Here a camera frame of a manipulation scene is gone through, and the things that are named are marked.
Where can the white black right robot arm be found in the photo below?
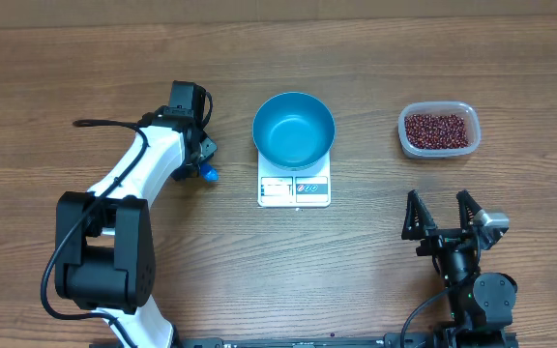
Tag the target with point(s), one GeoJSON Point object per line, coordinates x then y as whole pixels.
{"type": "Point", "coordinates": [481, 304]}

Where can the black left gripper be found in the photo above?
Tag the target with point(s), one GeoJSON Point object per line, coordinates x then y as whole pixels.
{"type": "Point", "coordinates": [208, 147]}

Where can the blue plastic measuring scoop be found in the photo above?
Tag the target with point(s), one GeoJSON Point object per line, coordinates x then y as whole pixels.
{"type": "Point", "coordinates": [208, 172]}

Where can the white kitchen scale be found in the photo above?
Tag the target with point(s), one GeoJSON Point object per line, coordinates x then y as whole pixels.
{"type": "Point", "coordinates": [310, 187]}

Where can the clear plastic container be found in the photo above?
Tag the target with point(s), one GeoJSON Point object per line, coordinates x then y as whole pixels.
{"type": "Point", "coordinates": [459, 108]}

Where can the red beans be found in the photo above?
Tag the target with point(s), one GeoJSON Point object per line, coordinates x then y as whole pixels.
{"type": "Point", "coordinates": [436, 132]}

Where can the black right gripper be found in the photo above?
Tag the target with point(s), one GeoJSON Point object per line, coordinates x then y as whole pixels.
{"type": "Point", "coordinates": [437, 238]}

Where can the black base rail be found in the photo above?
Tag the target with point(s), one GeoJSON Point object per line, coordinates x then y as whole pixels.
{"type": "Point", "coordinates": [389, 340]}

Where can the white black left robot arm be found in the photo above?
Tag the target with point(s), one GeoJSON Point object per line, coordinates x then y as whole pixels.
{"type": "Point", "coordinates": [104, 265]}

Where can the blue metal bowl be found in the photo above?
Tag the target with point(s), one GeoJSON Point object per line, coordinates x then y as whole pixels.
{"type": "Point", "coordinates": [293, 130]}

